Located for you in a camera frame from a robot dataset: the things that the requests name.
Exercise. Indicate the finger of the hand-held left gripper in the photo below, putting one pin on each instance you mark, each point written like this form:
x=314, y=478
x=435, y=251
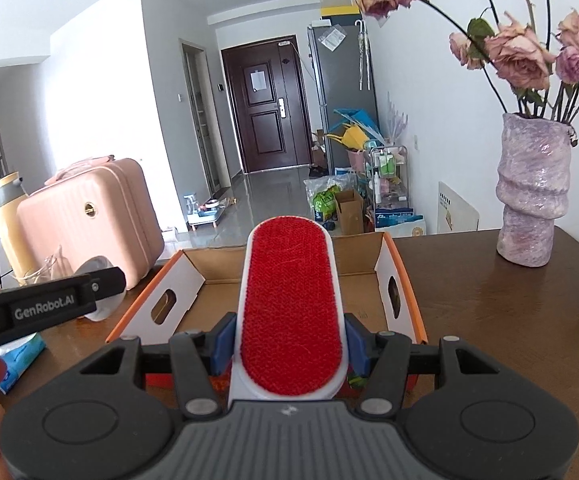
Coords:
x=107, y=282

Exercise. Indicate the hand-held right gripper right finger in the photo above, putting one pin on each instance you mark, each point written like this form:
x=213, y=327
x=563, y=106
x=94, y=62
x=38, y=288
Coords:
x=355, y=349

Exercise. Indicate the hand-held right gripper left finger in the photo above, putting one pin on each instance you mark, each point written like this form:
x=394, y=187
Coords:
x=225, y=345

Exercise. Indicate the white plastic cup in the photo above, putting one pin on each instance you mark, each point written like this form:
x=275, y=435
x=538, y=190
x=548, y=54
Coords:
x=100, y=312

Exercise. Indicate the red and white lint brush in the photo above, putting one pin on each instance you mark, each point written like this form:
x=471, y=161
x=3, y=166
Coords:
x=289, y=300

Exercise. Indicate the orange and white cardboard box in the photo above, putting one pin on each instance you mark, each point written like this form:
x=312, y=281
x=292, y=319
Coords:
x=214, y=265

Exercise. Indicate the green wrapper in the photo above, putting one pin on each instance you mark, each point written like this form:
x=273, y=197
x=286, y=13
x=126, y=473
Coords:
x=357, y=382

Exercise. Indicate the red printed package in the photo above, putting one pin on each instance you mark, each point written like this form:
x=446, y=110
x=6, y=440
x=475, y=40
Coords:
x=222, y=385

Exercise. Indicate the blue tissue pack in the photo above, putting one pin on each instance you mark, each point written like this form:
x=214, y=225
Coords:
x=19, y=360

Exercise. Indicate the pink hard suitcase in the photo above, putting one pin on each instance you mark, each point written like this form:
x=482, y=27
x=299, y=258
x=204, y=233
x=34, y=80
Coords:
x=94, y=220

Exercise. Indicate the clear glass beaker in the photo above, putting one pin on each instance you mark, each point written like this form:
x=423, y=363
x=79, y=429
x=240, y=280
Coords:
x=44, y=270

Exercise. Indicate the yellow thermos jug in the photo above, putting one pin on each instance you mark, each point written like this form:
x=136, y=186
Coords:
x=7, y=225

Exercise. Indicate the small wooden stool with tray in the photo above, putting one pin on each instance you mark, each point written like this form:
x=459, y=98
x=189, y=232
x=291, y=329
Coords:
x=204, y=215

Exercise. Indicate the small brown cardboard box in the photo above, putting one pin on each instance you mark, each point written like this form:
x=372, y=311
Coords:
x=349, y=215

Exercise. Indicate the blue and white carton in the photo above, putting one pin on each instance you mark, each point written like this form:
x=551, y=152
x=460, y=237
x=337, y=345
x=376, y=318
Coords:
x=394, y=220

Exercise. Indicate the green printed plastic bag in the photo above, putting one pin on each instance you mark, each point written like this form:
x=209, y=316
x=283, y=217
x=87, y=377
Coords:
x=322, y=205

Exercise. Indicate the white leaning board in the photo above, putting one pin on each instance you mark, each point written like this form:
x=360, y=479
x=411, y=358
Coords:
x=457, y=210

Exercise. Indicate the metal storage cart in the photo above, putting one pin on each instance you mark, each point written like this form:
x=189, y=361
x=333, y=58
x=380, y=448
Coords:
x=387, y=170

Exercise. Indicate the glass side door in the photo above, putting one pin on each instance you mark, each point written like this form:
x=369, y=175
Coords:
x=200, y=120

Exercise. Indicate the pink bucket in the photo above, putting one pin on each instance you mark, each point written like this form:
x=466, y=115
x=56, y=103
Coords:
x=357, y=160

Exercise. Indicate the yellow bag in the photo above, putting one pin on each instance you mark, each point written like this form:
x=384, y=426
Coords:
x=354, y=136

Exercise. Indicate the dark brown entrance door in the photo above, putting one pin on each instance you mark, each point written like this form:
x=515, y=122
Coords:
x=269, y=125

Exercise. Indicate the blue bag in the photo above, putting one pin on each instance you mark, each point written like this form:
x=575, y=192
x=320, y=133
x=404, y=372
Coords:
x=364, y=117

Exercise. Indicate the dried lavender bundle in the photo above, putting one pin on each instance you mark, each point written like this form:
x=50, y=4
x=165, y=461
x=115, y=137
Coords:
x=398, y=120

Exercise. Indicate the purple ceramic vase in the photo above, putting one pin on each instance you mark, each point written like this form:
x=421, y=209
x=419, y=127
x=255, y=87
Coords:
x=532, y=185

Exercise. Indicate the white paper sheet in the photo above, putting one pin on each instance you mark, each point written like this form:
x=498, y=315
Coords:
x=257, y=80

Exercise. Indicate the grey refrigerator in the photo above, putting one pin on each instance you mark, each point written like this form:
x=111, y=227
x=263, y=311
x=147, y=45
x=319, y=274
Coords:
x=344, y=75

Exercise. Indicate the white folded umbrella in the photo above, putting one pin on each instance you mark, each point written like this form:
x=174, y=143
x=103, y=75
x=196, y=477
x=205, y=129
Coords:
x=361, y=55

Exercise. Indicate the clear plastic pouch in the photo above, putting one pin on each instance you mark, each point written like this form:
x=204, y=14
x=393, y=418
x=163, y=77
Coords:
x=332, y=39

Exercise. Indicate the bunch of dried pink roses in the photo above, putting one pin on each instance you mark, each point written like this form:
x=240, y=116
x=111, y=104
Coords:
x=517, y=55

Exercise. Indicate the yellow and black box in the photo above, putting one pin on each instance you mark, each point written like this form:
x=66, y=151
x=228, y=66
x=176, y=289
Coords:
x=339, y=9

